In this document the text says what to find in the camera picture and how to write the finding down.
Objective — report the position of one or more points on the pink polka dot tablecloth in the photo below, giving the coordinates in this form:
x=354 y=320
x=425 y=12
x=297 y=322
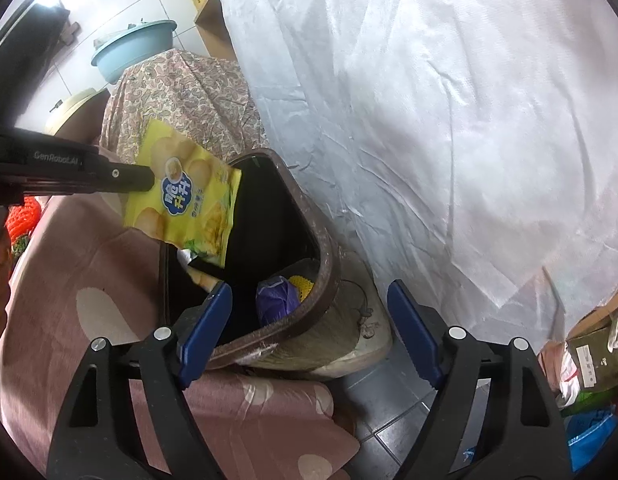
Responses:
x=89 y=270

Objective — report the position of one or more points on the yellow foam fruit net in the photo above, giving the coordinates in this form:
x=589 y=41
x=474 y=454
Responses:
x=304 y=287

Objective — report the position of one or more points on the brown trash bin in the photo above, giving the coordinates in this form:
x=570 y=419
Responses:
x=329 y=260

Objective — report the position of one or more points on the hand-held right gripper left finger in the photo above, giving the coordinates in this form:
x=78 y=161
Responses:
x=209 y=330

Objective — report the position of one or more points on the red foam fruit net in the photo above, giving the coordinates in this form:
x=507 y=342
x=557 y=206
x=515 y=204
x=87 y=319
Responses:
x=24 y=220

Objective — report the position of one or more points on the light wooden cabinet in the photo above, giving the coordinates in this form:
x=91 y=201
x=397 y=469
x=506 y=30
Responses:
x=214 y=30

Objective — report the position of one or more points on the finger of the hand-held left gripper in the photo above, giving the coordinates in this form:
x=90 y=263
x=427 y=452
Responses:
x=129 y=178

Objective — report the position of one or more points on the brown pot with cream lid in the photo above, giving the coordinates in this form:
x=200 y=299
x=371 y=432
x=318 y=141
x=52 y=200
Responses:
x=71 y=110

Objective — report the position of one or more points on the blue plastic bag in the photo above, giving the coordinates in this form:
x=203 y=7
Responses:
x=589 y=435

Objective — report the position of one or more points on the green cardboard box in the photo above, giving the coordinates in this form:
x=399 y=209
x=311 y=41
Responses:
x=594 y=360

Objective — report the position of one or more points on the light blue plastic basin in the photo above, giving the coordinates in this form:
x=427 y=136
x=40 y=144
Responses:
x=134 y=55

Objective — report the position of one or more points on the white cover cloth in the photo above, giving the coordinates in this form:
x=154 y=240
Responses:
x=439 y=135

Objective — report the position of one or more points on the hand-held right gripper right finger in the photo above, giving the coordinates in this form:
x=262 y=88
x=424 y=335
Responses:
x=414 y=330

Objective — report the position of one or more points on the purple plastic bag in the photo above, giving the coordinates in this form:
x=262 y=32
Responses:
x=276 y=300

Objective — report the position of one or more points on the yellow chip bag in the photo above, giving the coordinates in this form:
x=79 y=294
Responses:
x=189 y=200

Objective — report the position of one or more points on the floral cloth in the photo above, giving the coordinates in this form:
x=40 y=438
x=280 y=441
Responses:
x=189 y=90

